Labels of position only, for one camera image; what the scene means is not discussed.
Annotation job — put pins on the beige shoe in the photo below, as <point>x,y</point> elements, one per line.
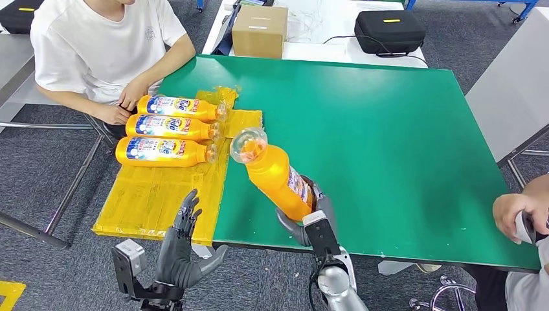
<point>426,268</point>

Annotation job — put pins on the grey table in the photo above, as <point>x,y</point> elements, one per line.
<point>514,77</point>

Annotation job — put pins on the person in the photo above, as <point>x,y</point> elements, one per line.
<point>510,214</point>
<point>107,47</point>

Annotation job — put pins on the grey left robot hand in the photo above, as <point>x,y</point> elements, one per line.
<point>176,257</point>

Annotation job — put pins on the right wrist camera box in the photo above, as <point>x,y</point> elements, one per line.
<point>321,236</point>

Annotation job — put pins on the brown cardboard box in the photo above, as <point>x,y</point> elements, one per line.
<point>259,34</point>

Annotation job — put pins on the white table leg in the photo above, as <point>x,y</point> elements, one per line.
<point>203,251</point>
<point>394,267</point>

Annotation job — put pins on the yellow taped cardboard mat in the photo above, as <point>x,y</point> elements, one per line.
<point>150,201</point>

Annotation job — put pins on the black zippered carrying case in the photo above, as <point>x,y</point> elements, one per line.
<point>19,19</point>
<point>388,34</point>

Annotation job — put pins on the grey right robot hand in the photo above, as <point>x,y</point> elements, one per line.
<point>328,206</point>

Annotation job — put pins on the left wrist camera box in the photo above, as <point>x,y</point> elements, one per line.
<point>128,257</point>

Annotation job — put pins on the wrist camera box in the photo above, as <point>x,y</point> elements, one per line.
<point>128,257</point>
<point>321,236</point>

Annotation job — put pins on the white black handheld controller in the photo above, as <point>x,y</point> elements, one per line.
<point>525,229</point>

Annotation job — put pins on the chrome chair base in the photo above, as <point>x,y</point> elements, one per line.
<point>446,288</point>

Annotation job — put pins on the white side table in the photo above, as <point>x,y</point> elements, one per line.
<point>38,92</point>

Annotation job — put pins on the orange detergent bottle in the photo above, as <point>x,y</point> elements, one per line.
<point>193,154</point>
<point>201,131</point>
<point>206,110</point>
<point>270,176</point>

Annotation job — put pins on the steel frame table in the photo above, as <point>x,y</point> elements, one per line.
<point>15,64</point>

